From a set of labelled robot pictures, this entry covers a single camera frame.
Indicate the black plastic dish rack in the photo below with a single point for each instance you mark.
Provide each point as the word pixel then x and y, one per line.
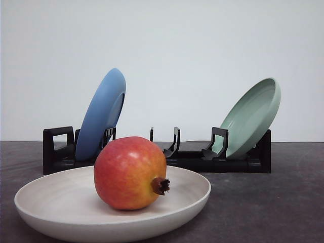
pixel 60 152

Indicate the white round plate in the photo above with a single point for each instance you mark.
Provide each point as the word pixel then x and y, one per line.
pixel 68 206

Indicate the red yellow pomegranate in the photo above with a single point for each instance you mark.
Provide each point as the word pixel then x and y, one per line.
pixel 130 172

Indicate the green round plate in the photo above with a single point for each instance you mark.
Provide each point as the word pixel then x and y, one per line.
pixel 251 119

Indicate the blue round plate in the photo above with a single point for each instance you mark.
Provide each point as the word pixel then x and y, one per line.
pixel 101 114

